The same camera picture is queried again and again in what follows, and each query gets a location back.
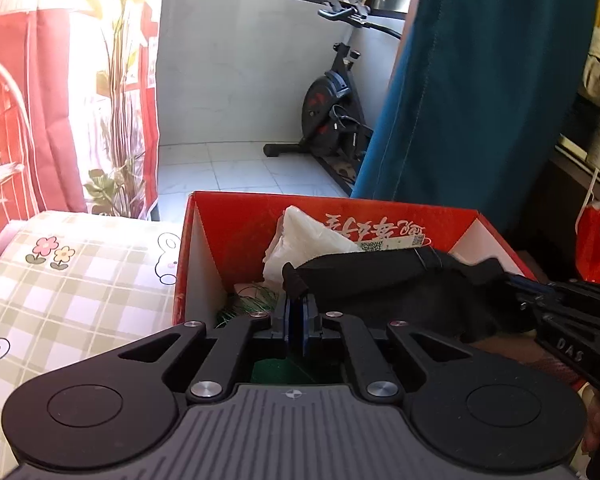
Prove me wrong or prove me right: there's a plaid bunny print sheet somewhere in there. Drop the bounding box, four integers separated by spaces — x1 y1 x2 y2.
0 210 183 411

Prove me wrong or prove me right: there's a red plastic bag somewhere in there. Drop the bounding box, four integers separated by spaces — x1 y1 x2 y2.
575 201 600 283

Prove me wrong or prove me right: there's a black exercise bike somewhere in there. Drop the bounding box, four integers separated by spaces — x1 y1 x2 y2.
263 0 407 196

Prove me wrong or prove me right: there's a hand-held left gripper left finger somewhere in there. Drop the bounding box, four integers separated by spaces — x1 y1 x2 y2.
117 296 293 404

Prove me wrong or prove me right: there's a green fringed cloth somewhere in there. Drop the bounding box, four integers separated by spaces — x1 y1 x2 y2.
216 284 346 386

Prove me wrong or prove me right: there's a white wire hook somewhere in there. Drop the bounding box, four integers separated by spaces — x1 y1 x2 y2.
582 157 600 211

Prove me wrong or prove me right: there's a red cardboard box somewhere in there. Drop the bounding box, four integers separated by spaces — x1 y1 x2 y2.
172 191 588 392

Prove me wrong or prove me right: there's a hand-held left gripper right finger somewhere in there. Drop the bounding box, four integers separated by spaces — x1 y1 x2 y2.
300 295 473 404

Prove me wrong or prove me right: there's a dark desk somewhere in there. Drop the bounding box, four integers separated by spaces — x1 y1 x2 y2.
550 132 600 211

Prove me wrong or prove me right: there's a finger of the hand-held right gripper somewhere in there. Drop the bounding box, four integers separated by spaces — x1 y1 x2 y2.
500 271 563 322

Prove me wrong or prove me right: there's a teal curtain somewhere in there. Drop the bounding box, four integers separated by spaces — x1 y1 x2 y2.
351 0 600 241

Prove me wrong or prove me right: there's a black cloth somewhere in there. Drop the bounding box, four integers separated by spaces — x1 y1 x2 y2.
281 247 536 344

